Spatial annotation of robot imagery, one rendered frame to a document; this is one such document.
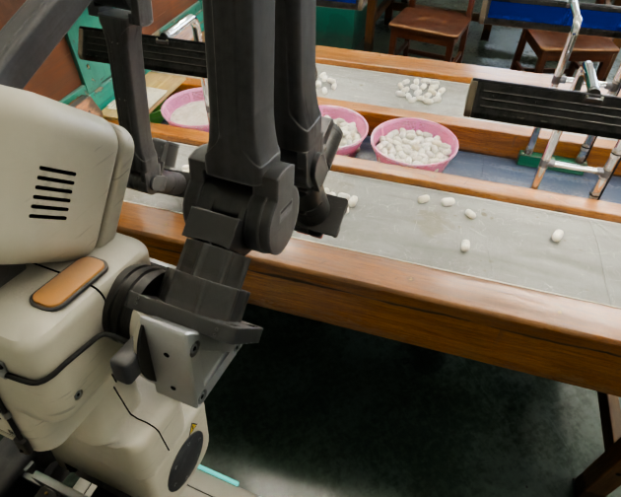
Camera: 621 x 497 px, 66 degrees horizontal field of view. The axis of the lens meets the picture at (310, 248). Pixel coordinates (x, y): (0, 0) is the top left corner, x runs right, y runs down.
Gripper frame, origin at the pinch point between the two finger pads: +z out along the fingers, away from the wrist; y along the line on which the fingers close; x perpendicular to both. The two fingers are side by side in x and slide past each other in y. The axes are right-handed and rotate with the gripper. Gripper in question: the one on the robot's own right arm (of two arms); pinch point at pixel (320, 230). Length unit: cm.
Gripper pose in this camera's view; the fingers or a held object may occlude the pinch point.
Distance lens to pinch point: 84.2
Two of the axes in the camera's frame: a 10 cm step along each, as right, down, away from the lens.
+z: 1.7, 3.3, 9.3
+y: -9.2, -2.7, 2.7
